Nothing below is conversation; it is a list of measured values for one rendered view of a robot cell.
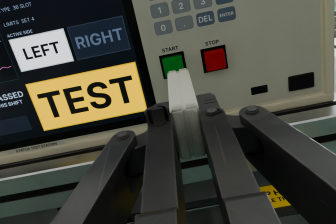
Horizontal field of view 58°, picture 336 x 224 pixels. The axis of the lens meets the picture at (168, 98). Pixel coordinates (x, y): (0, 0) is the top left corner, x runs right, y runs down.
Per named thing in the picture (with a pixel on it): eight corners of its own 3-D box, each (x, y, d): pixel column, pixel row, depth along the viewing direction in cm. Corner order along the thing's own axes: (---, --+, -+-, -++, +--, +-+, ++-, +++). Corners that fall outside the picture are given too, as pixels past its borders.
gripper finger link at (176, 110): (193, 159, 16) (180, 161, 16) (184, 106, 23) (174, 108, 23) (183, 109, 15) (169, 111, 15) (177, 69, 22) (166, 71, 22)
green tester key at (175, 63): (185, 74, 28) (181, 55, 27) (166, 78, 28) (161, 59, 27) (184, 71, 29) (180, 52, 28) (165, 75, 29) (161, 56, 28)
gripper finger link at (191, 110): (183, 109, 15) (198, 106, 15) (177, 69, 22) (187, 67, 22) (193, 159, 16) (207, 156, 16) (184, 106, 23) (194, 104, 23)
